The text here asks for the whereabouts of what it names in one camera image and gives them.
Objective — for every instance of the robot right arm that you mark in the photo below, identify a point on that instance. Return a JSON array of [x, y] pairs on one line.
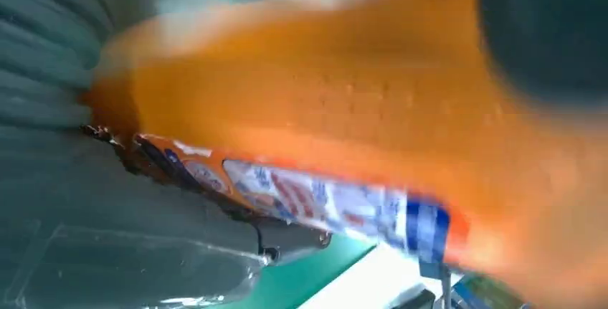
[[43, 45]]

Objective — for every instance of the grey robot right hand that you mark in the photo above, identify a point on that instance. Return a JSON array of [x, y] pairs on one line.
[[119, 250]]

